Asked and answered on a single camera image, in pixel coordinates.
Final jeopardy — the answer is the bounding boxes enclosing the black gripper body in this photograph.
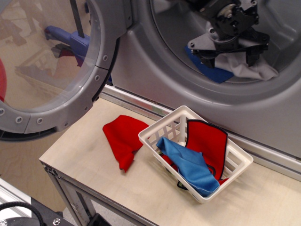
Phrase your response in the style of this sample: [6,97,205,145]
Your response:
[187,27,270,57]

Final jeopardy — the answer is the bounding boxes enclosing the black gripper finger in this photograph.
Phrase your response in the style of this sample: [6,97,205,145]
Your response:
[246,47,261,66]
[199,56,215,68]

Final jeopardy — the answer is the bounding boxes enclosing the light grey cloth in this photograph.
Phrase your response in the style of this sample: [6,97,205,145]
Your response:
[215,52,279,81]

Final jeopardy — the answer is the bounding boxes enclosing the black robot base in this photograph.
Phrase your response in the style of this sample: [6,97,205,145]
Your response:
[0,199,72,226]

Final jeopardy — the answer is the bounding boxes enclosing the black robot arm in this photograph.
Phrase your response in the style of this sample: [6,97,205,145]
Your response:
[188,0,269,68]

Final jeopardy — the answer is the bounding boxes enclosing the grey washing machine front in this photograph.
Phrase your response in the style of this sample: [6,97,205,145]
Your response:
[111,0,301,156]

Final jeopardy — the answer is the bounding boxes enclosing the white plastic laundry basket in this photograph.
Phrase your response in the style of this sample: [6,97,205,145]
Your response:
[138,106,253,204]

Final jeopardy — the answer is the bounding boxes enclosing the grey round machine door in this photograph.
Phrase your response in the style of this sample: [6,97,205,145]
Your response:
[0,0,132,142]

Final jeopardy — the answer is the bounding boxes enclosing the dark blue cloth in drum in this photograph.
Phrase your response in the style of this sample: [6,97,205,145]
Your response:
[184,46,234,84]

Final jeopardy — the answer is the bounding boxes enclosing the red cloth with black trim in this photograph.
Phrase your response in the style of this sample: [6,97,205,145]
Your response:
[159,119,229,186]

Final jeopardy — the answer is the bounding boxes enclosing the light blue cloth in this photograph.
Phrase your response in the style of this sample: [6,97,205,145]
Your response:
[157,137,220,197]

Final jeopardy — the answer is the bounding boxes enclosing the red cloth on table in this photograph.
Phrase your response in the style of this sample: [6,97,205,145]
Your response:
[103,115,148,172]

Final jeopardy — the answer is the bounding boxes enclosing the blue clamp behind door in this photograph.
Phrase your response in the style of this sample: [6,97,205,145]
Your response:
[44,26,90,67]

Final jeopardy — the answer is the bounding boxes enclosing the red object behind door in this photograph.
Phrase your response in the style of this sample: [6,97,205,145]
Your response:
[0,60,7,102]

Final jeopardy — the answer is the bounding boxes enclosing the aluminium rail under machine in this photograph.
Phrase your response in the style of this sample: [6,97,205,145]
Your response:
[99,85,301,181]

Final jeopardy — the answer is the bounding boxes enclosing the aluminium table frame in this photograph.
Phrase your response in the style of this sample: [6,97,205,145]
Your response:
[41,161,156,226]

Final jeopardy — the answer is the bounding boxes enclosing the black braided cable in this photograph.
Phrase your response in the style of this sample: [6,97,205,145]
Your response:
[0,201,44,226]

